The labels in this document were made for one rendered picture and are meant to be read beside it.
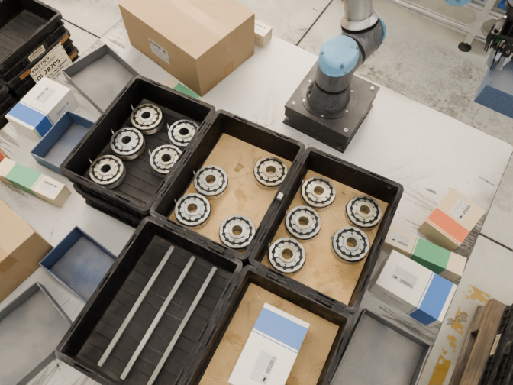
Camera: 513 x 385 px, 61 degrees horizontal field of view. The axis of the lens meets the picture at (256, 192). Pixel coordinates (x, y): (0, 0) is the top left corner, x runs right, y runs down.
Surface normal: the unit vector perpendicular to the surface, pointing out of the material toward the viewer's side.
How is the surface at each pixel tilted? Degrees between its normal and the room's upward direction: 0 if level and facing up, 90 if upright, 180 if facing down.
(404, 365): 0
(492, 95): 90
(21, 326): 0
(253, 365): 0
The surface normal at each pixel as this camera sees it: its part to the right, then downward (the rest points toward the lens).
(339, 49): -0.07, -0.32
